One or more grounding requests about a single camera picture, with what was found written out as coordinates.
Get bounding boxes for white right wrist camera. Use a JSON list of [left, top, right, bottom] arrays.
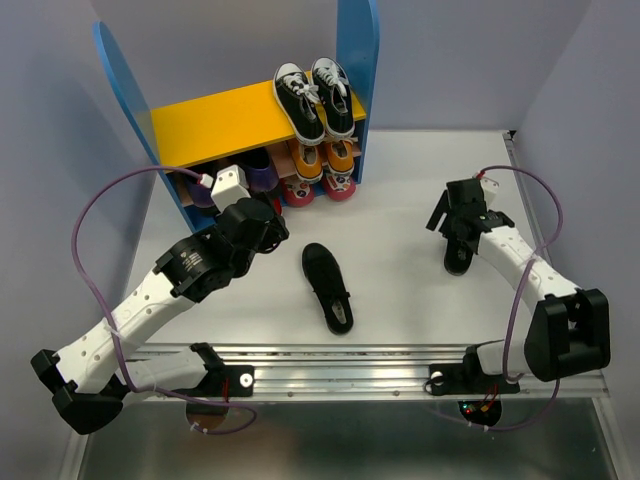
[[475, 172, 500, 207]]

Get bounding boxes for right purple boot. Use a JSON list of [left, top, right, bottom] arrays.
[[238, 148, 279, 193]]

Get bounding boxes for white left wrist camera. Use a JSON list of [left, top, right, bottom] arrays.
[[198, 165, 251, 212]]

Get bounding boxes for right pink patterned slipper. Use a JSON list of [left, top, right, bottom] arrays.
[[321, 171, 356, 202]]

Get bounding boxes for right red sneaker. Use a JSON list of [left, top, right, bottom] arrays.
[[270, 193, 282, 215]]

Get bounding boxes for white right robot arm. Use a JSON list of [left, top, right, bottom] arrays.
[[425, 177, 611, 396]]

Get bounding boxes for orange sneaker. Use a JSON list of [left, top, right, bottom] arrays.
[[323, 139, 355, 176], [287, 139, 323, 184]]

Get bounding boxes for pink patterned slipper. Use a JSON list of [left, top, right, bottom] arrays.
[[280, 176, 315, 208], [321, 171, 356, 202]]

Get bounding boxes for left pink patterned slipper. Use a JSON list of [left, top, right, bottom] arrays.
[[280, 176, 315, 208]]

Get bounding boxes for left purple boot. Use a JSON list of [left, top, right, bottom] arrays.
[[184, 175, 219, 217]]

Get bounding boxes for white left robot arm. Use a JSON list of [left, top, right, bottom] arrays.
[[31, 198, 289, 435]]

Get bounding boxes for aluminium rail base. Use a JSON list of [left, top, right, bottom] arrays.
[[129, 343, 609, 403]]

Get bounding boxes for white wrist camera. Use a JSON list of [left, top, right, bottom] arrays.
[[475, 172, 500, 207], [198, 165, 251, 212]]

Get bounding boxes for all black sneaker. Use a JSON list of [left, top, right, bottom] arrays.
[[443, 237, 475, 276], [301, 243, 354, 335]]

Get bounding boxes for black sneaker white laces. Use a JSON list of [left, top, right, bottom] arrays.
[[311, 57, 355, 139], [273, 63, 325, 146]]

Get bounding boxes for purple boot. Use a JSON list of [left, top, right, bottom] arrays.
[[238, 148, 279, 193], [184, 175, 219, 217]]

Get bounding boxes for blue yellow shoe shelf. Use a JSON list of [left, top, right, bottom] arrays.
[[92, 0, 381, 235]]

